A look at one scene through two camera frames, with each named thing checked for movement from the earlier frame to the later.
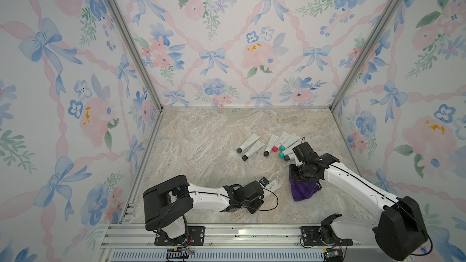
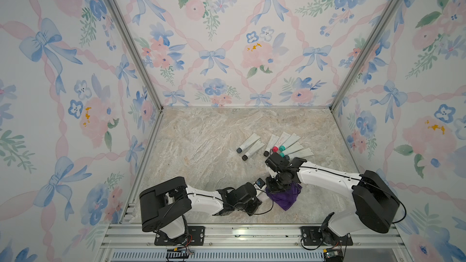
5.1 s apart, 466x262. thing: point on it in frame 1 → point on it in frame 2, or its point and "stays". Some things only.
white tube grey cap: [289, 150] stays
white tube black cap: [266, 153] stays
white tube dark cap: [258, 146] stays
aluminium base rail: [132, 242] stays
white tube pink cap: [290, 141] → [284, 136]
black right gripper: [291, 167] → [270, 187]
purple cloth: [303, 190] → [285, 198]
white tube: [253, 139] stays
